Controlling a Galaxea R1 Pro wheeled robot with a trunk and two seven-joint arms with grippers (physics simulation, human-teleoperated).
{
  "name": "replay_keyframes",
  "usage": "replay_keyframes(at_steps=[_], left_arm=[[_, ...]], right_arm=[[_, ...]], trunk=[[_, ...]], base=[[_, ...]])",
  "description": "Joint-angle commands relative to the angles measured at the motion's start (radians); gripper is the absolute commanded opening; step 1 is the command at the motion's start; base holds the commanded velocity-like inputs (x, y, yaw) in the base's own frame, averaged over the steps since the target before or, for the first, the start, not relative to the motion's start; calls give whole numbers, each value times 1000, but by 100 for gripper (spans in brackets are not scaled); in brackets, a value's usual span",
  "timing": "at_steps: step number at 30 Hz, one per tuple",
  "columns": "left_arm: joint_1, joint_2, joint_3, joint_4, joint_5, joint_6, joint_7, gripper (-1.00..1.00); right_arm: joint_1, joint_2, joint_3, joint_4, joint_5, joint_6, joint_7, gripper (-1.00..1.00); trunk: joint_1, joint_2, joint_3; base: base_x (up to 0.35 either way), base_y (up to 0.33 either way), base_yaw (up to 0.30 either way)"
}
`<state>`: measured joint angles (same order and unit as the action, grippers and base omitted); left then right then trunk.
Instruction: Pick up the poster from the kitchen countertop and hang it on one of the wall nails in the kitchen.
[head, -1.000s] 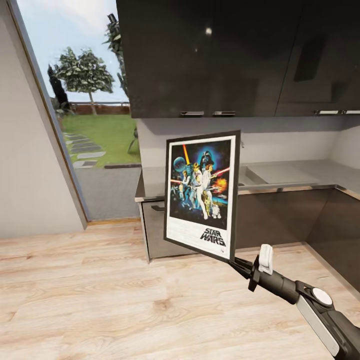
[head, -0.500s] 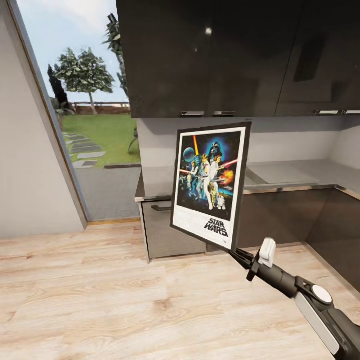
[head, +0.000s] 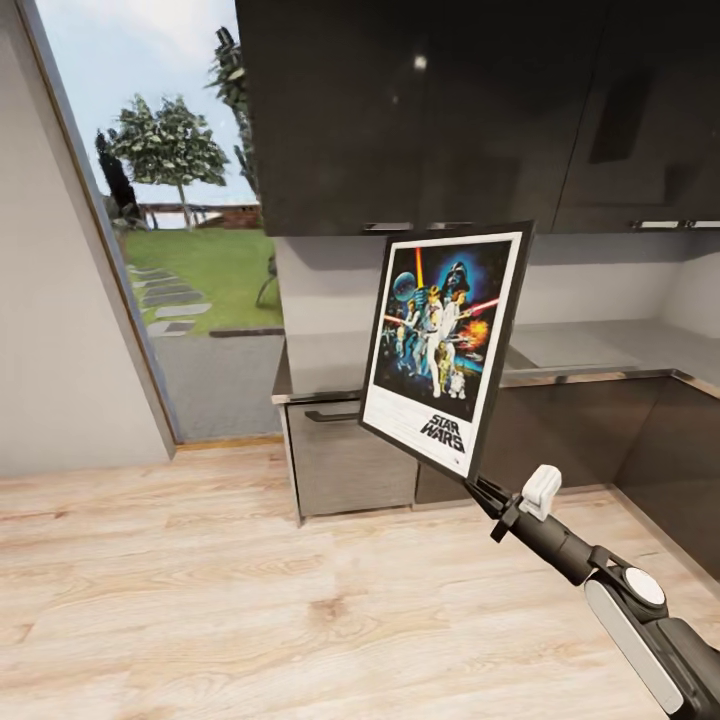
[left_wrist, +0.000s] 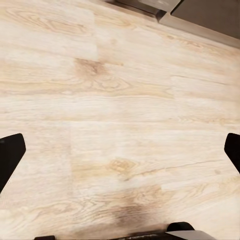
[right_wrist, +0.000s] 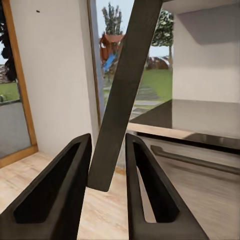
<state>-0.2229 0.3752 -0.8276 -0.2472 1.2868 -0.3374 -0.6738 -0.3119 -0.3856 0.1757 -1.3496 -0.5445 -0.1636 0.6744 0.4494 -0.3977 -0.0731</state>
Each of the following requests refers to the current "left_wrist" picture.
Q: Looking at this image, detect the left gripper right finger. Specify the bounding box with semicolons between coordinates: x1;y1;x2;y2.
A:
224;132;240;173

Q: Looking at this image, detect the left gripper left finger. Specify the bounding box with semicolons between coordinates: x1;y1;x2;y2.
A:
0;133;26;193

